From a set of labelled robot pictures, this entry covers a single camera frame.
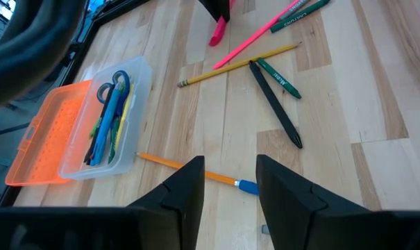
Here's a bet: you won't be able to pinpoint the light green pen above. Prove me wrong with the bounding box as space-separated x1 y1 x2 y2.
89 116 123 165

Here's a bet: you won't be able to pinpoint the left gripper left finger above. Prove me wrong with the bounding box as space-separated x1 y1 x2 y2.
128 156 205 250

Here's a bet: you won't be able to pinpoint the yellow pen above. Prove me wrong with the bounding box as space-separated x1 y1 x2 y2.
114 85 134 153

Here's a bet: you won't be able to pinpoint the yellow pencil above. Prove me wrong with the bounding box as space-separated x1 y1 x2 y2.
176 41 303 88

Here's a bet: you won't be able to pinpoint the pink pen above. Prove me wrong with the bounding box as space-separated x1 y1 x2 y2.
212 0 303 70

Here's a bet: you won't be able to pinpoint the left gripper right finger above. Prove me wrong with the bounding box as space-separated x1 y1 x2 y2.
256 154 370 250

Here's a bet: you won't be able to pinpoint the green crayon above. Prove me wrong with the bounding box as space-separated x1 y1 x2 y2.
269 0 332 34
256 57 303 100

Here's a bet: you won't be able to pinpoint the pink crayon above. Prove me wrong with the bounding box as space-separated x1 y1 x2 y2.
208 0 237 48

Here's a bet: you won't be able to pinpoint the blue pen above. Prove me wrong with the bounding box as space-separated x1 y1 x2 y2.
90 83 124 167

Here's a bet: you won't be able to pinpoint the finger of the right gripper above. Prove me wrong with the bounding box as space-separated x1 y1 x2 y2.
198 0 231 22

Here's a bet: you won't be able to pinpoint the orange pencil blue eraser cap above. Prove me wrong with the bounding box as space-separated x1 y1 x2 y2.
136 151 260 196

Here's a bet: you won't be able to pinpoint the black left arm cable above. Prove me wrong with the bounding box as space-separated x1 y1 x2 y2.
0 0 87 112

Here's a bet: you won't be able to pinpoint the blue-handled scissors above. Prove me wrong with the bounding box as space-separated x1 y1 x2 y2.
96 70 131 115

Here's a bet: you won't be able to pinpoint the clear box with orange lid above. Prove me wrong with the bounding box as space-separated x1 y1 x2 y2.
4 55 153 187

